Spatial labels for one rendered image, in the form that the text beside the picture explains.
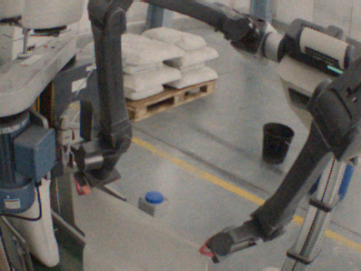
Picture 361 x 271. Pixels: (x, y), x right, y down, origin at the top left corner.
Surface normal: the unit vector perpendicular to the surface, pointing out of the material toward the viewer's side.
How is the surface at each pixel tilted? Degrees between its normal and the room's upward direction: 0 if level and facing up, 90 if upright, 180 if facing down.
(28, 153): 90
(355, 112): 62
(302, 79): 40
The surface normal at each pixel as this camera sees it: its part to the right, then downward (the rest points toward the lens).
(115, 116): 0.55, 0.50
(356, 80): -0.54, -0.18
